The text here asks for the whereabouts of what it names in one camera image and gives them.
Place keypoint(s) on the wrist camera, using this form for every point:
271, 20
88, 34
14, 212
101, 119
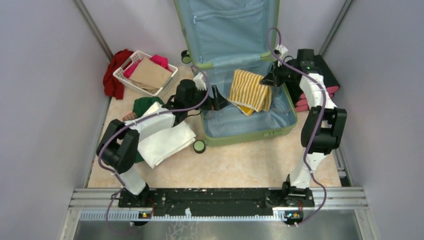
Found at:
282, 52
200, 82

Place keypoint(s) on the left aluminium corner post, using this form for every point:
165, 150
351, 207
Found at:
88, 19

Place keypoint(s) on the green garment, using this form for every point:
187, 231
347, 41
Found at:
150, 147

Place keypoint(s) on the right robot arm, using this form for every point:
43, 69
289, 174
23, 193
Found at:
324, 126

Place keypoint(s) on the green hard-shell suitcase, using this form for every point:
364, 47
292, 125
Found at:
225, 35

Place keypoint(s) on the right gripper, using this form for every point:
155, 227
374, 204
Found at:
274, 76

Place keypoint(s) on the black and pink storage stack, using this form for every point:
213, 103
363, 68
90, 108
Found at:
297, 96

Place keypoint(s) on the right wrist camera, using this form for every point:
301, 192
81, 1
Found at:
282, 52

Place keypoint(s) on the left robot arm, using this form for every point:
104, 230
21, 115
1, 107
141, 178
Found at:
118, 147

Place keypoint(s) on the tan folded cloth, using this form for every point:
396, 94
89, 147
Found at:
149, 76

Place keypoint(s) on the white garment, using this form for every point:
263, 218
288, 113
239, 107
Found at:
171, 141

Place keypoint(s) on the right aluminium corner post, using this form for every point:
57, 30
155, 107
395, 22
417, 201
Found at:
335, 27

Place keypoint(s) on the yellow patterned garment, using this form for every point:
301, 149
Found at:
248, 94

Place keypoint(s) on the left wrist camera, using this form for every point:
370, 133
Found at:
200, 82

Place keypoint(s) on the red cloth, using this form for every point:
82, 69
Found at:
112, 86

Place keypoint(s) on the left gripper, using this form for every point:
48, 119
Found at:
214, 100

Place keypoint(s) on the white plastic basket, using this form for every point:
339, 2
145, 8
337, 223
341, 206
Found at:
137, 55

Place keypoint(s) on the aluminium corner post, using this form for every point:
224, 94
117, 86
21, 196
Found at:
88, 19
335, 27

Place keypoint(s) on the pink plastic basket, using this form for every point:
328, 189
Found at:
129, 117

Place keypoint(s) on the magenta cloth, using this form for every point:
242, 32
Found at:
159, 61

